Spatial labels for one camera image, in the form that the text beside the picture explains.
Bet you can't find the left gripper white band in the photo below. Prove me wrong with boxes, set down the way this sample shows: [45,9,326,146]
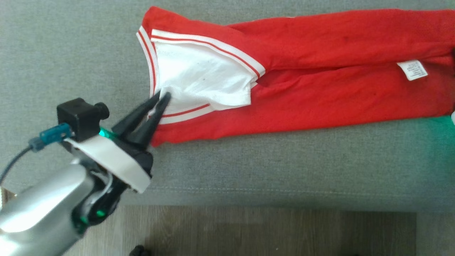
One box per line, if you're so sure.
[64,91,172,194]

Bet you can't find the red trousers with white stripes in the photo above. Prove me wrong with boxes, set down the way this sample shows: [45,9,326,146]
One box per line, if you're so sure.
[136,6,455,147]

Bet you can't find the grey fabric sofa ottoman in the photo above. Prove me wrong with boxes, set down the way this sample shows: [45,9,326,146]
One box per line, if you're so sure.
[0,0,455,213]

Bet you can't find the camera cable with teal connector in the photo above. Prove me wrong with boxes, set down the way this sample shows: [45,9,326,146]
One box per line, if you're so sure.
[0,123,72,186]

